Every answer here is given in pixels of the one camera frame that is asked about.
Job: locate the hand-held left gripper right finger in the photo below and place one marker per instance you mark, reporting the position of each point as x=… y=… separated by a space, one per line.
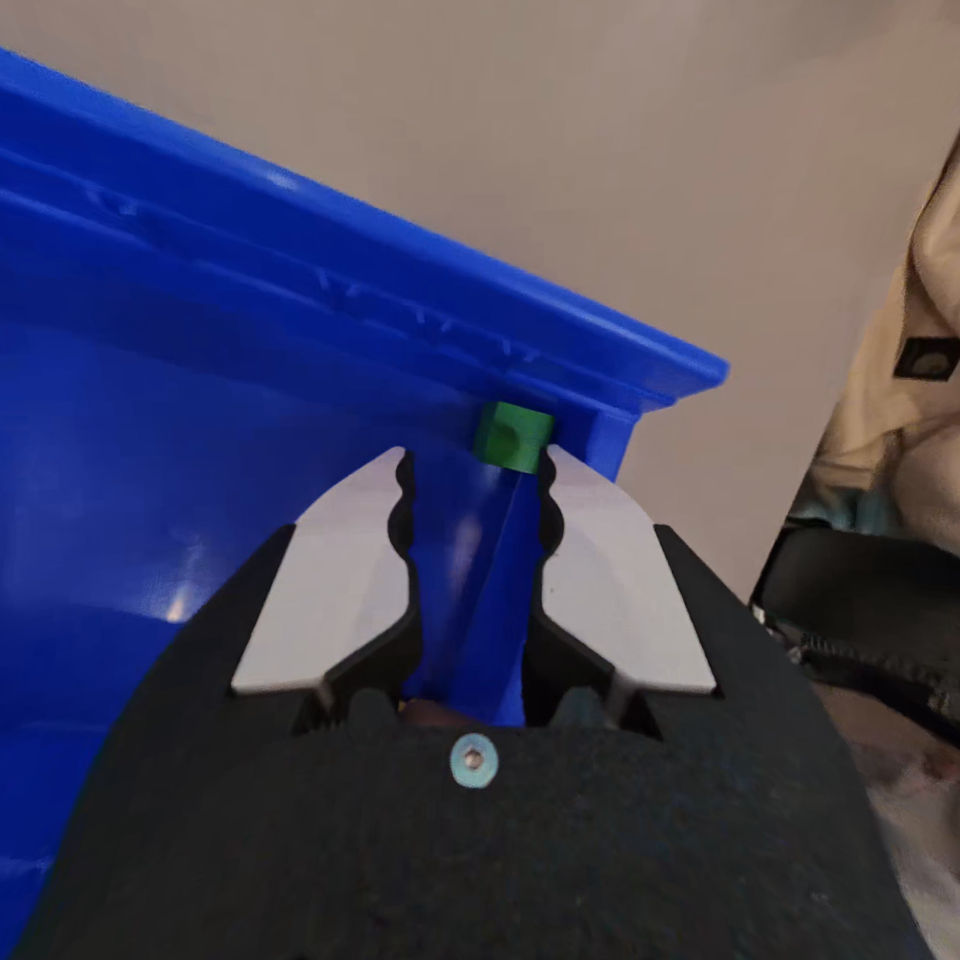
x=626 y=592

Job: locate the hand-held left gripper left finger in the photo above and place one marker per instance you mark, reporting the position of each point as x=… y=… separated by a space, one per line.
x=330 y=592

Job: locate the blue plastic bin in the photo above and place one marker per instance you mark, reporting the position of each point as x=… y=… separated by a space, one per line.
x=187 y=375

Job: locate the person's cream sweatshirt torso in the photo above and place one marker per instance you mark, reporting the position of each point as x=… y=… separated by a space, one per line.
x=907 y=450

